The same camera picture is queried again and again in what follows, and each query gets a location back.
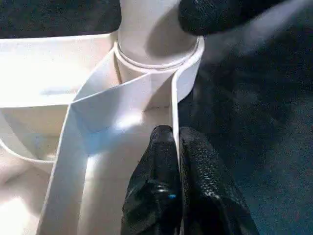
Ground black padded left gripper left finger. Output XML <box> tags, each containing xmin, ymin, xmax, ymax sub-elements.
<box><xmin>121</xmin><ymin>124</ymin><xmax>182</xmax><ymax>235</ymax></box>

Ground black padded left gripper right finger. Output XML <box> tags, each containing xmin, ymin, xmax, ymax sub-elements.
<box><xmin>179</xmin><ymin>126</ymin><xmax>260</xmax><ymax>235</ymax></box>

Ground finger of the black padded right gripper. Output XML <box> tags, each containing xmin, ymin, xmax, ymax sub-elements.
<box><xmin>177</xmin><ymin>0</ymin><xmax>291</xmax><ymax>37</ymax></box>

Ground white plastic table leg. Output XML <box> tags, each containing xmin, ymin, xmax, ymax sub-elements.
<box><xmin>116</xmin><ymin>0</ymin><xmax>203</xmax><ymax>70</ymax></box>

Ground white plastic table top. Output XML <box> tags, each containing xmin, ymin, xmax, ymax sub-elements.
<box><xmin>0</xmin><ymin>33</ymin><xmax>205</xmax><ymax>235</ymax></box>

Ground black padded mat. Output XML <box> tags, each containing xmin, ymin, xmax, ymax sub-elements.
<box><xmin>0</xmin><ymin>0</ymin><xmax>313</xmax><ymax>235</ymax></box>

